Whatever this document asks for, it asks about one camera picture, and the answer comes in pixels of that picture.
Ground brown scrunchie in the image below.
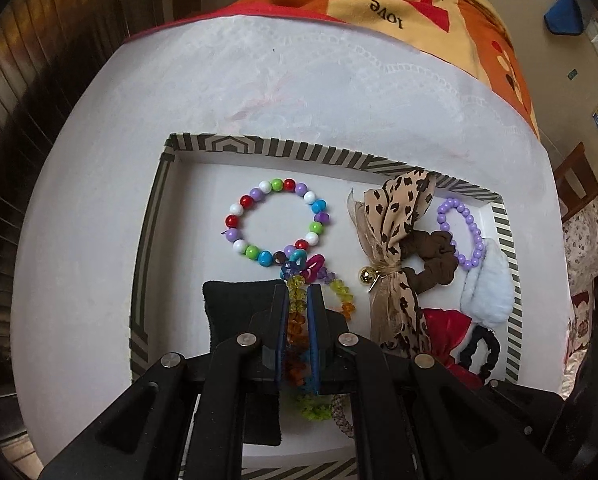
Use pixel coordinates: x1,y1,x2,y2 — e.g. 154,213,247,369
396,230,460,295

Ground orange printed blanket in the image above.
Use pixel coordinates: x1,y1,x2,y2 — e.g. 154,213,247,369
126,0,542,141

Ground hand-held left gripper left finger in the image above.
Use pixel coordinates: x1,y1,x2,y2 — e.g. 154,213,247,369
39,282,290,480

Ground floral bedding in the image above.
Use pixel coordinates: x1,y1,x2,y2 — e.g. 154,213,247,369
562,200,598,396

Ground white table cover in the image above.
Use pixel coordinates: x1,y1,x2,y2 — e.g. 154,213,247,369
9,12,567,480

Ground white fluffy scrunchie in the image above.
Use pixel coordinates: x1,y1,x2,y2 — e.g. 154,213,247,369
459,240,515,328

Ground translucent rainbow bead bracelet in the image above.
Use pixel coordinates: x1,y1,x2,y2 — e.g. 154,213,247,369
279,252,356,396

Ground leopard print hair bow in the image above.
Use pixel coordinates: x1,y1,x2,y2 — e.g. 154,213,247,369
348,170,437,361

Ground purple bead bracelet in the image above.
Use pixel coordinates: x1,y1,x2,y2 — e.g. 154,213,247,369
436,197,485,271

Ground braided pastel hair tie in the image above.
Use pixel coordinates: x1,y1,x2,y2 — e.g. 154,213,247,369
329,394,357,441

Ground black cloth pad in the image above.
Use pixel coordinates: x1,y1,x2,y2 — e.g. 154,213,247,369
201,280,285,448

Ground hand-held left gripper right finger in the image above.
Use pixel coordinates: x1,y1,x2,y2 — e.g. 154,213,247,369
306,284,565,480

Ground striped-rim white tray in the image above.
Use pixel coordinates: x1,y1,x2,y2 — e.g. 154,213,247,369
129,132,522,480

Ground round multicolour bead bracelet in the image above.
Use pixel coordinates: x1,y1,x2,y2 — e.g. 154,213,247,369
223,177,332,268

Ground wooden chair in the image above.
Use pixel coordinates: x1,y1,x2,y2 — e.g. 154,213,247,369
553,142,598,221

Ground red satin hair bow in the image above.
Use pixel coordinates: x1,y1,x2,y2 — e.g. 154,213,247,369
419,307,482,391

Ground black scrunchie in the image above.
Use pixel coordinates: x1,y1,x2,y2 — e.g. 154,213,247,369
459,327,501,386

